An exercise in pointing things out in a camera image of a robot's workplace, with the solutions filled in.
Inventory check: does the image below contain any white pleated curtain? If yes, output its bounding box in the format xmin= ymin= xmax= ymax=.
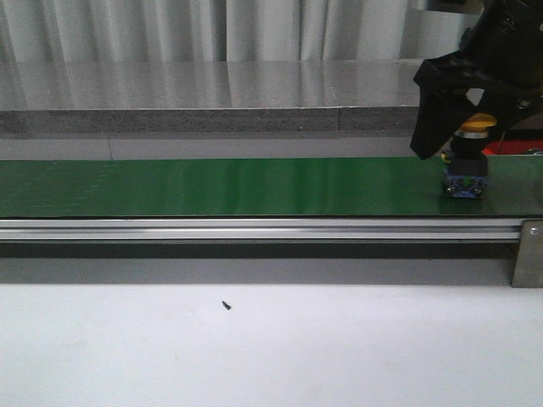
xmin=1 ymin=1 xmax=476 ymax=63

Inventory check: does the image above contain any grey stone counter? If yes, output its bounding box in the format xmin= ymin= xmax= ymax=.
xmin=1 ymin=59 xmax=418 ymax=160

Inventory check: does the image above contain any green conveyor belt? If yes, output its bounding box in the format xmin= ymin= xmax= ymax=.
xmin=1 ymin=156 xmax=542 ymax=218

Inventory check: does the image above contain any steel conveyor support bracket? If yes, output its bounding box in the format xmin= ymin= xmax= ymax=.
xmin=512 ymin=220 xmax=543 ymax=288

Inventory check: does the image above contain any red plastic bin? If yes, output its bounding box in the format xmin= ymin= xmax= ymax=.
xmin=484 ymin=130 xmax=542 ymax=155

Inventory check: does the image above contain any aluminium conveyor frame rail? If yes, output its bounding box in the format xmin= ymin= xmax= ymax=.
xmin=1 ymin=218 xmax=524 ymax=241

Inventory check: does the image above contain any yellow mushroom push button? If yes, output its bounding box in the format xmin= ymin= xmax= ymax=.
xmin=441 ymin=113 xmax=497 ymax=199

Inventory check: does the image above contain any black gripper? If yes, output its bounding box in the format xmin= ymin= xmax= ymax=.
xmin=410 ymin=1 xmax=542 ymax=159

